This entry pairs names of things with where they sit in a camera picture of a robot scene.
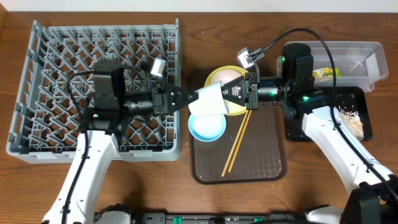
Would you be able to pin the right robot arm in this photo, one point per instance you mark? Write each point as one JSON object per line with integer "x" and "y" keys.
{"x": 371, "y": 186}

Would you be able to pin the wooden chopstick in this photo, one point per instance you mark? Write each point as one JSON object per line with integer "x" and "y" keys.
{"x": 240, "y": 139}
{"x": 234, "y": 145}

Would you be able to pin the brown serving tray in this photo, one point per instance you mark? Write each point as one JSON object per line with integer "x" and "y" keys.
{"x": 261, "y": 156}

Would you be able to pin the yellow green snack wrapper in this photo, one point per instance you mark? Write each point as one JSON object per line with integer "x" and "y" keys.
{"x": 326, "y": 72}

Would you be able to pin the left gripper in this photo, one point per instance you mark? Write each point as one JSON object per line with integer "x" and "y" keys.
{"x": 159, "y": 100}

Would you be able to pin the black tray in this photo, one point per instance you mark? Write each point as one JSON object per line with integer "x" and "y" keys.
{"x": 348, "y": 99}

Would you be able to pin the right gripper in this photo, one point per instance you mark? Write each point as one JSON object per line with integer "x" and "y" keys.
{"x": 252, "y": 93}

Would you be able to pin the pink bowl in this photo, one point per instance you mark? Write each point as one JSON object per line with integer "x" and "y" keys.
{"x": 224, "y": 76}

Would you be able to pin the pile of rice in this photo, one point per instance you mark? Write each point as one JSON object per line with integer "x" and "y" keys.
{"x": 352, "y": 122}

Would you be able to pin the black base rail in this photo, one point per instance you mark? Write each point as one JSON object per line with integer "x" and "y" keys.
{"x": 120, "y": 213}

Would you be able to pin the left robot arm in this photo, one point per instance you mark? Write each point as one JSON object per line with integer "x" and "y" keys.
{"x": 102, "y": 128}

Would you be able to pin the left wooden chopstick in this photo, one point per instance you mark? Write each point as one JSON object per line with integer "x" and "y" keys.
{"x": 234, "y": 145}

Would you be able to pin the grey plastic dishwasher rack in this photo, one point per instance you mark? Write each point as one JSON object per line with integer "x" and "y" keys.
{"x": 44, "y": 126}

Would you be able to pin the right wooden chopstick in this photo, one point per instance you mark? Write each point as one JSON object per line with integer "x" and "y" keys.
{"x": 240, "y": 139}

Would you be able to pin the yellow plate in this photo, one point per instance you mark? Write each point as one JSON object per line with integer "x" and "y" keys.
{"x": 233, "y": 108}

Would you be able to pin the clear plastic waste bin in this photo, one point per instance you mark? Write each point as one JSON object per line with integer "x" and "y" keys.
{"x": 361, "y": 64}

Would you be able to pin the white cup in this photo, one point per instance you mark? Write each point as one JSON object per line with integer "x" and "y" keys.
{"x": 210, "y": 101}

